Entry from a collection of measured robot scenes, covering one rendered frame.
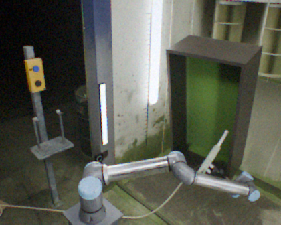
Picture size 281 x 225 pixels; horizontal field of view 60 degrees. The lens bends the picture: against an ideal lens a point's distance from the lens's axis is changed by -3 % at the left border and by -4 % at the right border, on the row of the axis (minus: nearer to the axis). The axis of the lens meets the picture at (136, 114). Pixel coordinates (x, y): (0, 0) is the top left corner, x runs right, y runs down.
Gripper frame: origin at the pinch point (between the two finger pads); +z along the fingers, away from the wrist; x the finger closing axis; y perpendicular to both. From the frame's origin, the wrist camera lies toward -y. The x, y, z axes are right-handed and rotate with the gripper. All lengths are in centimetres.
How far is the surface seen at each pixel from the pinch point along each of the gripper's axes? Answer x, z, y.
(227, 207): 13, -69, 65
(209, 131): 52, -1, 38
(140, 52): 63, 102, 25
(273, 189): 61, -103, 56
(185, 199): -3, -32, 84
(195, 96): 60, 34, 20
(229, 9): 166, 61, -3
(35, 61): -23, 149, 4
